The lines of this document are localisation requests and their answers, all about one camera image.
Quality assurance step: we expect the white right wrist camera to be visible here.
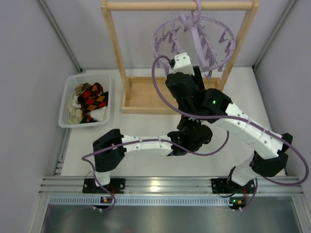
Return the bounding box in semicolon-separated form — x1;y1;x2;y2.
173;52;194;75

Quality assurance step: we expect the white slotted cable duct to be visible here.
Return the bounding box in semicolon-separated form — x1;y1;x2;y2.
48;196;297;206

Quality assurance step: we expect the purple round clip hanger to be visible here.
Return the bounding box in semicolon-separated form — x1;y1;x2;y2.
152;0;236;80

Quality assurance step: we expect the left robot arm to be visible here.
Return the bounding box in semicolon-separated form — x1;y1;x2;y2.
92;117;213;192

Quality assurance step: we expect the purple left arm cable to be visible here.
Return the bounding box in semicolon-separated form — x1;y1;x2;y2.
81;131;230;204

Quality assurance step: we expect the red black argyle sock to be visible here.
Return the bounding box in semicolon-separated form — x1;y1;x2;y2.
78;83;104;104

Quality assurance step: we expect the white plastic basket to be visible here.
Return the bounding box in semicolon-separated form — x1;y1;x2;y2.
58;74;113;128

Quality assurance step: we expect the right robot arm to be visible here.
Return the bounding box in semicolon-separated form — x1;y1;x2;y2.
165;67;293;188

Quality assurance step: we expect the aluminium mounting rail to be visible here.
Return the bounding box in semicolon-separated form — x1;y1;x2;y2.
39;176;304;197

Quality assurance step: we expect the wooden hanger rack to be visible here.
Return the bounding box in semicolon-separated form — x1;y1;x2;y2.
101;0;259;115

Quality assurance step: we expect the pale green sock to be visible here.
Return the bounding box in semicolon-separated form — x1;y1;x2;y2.
68;107;83;125

